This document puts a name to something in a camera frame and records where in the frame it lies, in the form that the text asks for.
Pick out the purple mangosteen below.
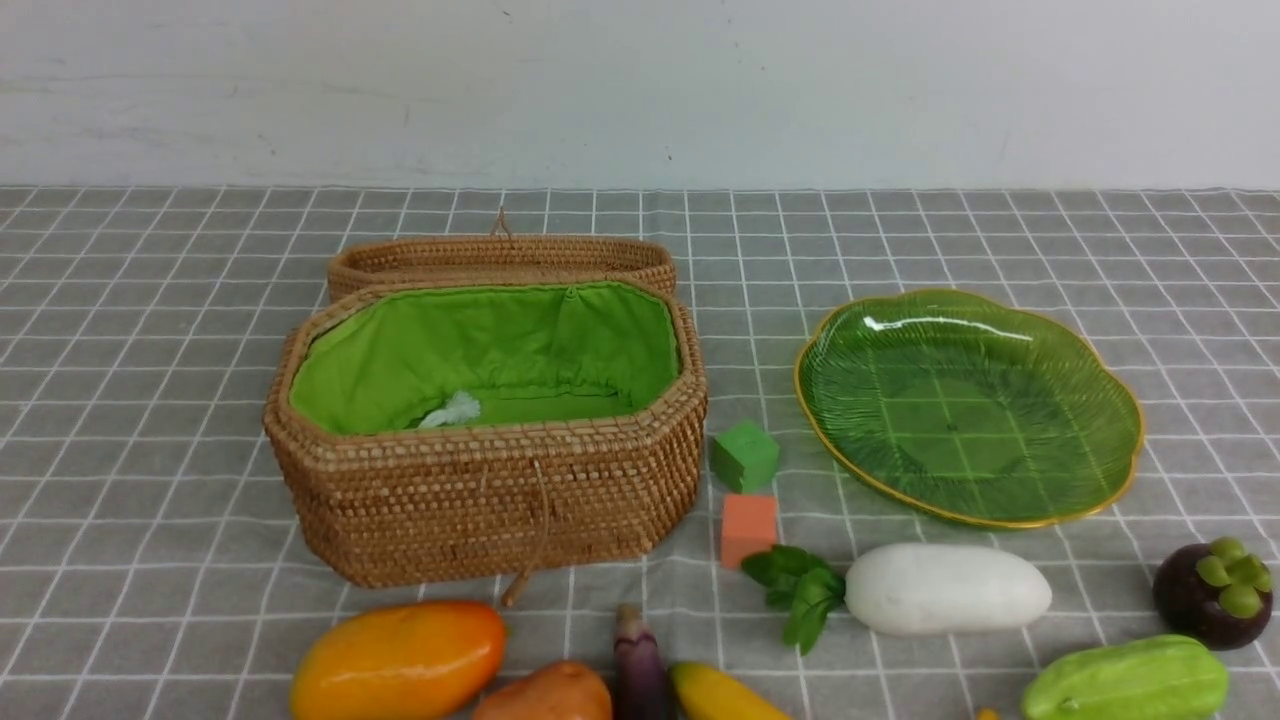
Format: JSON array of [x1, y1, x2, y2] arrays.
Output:
[[1152, 537, 1274, 651]]

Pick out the yellow banana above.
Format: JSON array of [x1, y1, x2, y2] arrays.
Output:
[[668, 662, 790, 720]]

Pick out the brown potato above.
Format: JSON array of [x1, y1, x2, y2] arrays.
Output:
[[471, 660, 613, 720]]

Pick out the white radish with leaves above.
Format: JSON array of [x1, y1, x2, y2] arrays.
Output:
[[740, 543, 1053, 655]]

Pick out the orange foam cube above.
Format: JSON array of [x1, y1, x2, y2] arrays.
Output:
[[719, 493, 778, 570]]

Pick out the woven rattan basket lid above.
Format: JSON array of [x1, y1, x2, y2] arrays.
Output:
[[326, 211, 677, 302]]

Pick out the green cucumber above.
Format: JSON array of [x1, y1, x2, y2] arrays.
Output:
[[1021, 634, 1230, 719]]

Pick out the purple eggplant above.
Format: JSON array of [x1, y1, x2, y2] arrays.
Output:
[[613, 603, 678, 719]]

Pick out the woven rattan basket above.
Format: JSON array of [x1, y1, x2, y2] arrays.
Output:
[[262, 278, 709, 588]]

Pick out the green foam cube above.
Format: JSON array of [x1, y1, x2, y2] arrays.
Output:
[[709, 420, 781, 495]]

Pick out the green glass leaf plate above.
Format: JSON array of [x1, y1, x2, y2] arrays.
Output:
[[794, 287, 1146, 529]]

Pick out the orange yellow mango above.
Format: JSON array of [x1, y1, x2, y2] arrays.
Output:
[[289, 600, 508, 719]]

